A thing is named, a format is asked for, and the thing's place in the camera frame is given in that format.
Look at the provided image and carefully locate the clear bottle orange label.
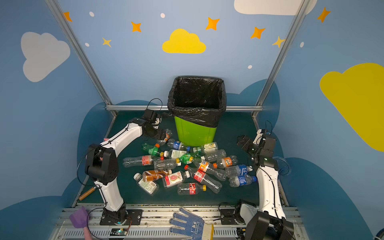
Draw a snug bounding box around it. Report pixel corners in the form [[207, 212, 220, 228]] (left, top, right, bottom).
[[157, 129, 173, 146]]

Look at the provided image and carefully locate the green crushed plastic bottle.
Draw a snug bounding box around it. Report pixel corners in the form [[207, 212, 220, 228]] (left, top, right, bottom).
[[142, 144, 164, 157]]

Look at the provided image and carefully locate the clear bottle red label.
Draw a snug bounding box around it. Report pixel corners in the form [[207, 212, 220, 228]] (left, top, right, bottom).
[[123, 155, 165, 168]]

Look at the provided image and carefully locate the orange label short bottle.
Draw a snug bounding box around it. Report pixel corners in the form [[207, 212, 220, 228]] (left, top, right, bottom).
[[213, 155, 238, 169]]

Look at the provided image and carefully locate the blue label water bottle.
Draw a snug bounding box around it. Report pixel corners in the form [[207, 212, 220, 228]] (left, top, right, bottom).
[[225, 164, 253, 178]]

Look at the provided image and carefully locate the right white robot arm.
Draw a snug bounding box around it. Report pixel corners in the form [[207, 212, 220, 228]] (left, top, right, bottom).
[[237, 129, 296, 240]]

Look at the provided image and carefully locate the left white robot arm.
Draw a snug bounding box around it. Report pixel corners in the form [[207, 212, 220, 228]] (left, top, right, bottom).
[[85, 110, 166, 226]]

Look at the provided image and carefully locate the green bin black liner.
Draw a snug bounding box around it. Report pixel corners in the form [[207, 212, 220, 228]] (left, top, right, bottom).
[[168, 76, 227, 147]]

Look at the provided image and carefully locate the clear bottle blue cap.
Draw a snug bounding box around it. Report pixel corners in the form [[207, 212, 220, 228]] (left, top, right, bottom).
[[167, 139, 191, 152]]

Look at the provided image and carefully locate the green sprite bottle centre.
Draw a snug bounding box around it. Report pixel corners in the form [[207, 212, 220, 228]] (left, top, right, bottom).
[[179, 152, 203, 165]]

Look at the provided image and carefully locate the brown drink bottle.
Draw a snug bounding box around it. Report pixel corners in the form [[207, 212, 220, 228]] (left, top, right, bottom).
[[142, 170, 173, 182]]

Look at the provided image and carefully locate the cream label bottle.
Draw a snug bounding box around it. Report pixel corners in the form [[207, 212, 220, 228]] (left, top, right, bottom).
[[193, 142, 219, 154]]

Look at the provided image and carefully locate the long bottle red label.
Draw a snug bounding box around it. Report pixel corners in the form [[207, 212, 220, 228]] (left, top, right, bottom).
[[184, 165, 223, 194]]

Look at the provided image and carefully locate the orange label long bottle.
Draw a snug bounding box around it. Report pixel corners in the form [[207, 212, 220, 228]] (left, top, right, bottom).
[[192, 158, 227, 181]]

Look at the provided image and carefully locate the pink label bottle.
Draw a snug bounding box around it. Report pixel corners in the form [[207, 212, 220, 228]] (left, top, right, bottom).
[[163, 171, 191, 189]]

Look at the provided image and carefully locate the clear bottle white cap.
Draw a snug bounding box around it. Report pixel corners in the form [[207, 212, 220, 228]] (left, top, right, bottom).
[[133, 173, 160, 196]]

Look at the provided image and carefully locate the small bottle yellow cap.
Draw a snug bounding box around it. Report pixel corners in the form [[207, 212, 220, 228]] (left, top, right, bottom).
[[178, 183, 207, 196]]

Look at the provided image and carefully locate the blue dotted work glove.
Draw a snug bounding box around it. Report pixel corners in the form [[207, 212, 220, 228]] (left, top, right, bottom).
[[169, 207, 214, 240]]

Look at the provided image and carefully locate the aluminium frame rail back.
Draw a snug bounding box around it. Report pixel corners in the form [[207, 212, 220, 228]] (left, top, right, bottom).
[[104, 104, 264, 112]]

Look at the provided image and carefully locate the left aluminium post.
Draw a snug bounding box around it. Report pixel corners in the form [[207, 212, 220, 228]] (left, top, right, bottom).
[[46, 0, 113, 107]]

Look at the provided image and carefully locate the wooden handle garden tool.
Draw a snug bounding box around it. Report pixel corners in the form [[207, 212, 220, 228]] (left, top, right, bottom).
[[78, 186, 98, 201]]

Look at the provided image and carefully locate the aluminium corner post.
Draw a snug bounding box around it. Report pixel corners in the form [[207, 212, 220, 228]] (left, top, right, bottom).
[[252, 0, 311, 122]]

